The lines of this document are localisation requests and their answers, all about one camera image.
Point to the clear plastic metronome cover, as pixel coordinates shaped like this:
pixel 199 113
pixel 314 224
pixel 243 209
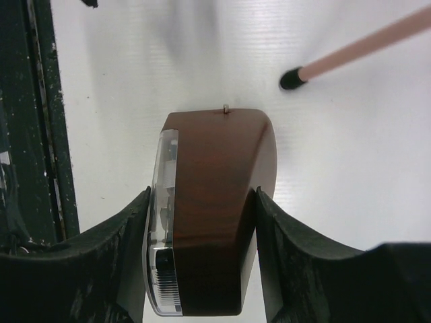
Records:
pixel 159 270

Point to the pink music stand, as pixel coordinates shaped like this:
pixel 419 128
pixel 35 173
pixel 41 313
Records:
pixel 402 29

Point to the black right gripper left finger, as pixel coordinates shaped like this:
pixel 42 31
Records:
pixel 96 276

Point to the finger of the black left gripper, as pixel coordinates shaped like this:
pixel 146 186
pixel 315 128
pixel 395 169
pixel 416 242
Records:
pixel 90 3

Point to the brown wooden metronome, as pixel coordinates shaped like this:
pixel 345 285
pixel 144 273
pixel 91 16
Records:
pixel 222 159

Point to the black mounting rail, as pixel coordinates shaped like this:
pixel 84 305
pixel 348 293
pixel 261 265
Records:
pixel 38 205

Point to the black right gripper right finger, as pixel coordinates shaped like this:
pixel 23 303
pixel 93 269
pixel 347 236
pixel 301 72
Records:
pixel 308 277

